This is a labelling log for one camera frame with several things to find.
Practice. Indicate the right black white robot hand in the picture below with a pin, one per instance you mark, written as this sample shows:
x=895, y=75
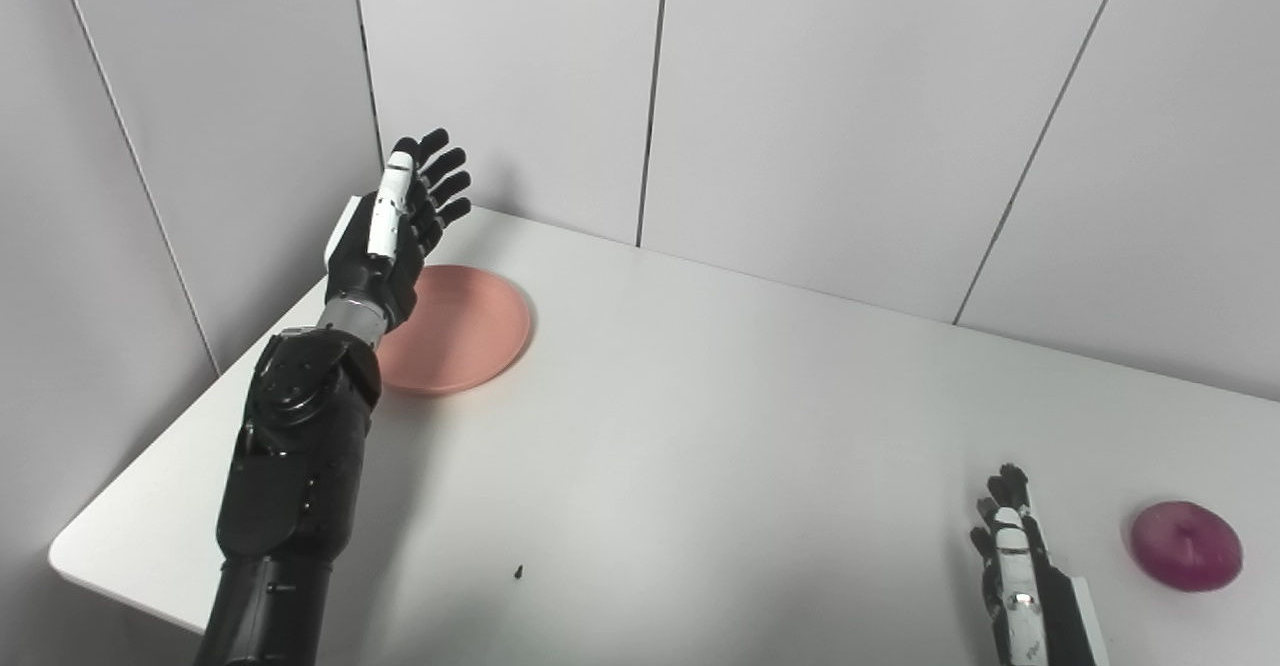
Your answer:
x=1050, y=606

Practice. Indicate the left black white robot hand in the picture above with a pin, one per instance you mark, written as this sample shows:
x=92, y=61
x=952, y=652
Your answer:
x=385, y=271

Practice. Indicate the pink round plate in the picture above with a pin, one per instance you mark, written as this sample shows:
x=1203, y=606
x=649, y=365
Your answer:
x=470, y=336

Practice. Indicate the purple red onion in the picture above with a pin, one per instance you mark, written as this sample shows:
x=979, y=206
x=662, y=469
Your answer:
x=1187, y=546

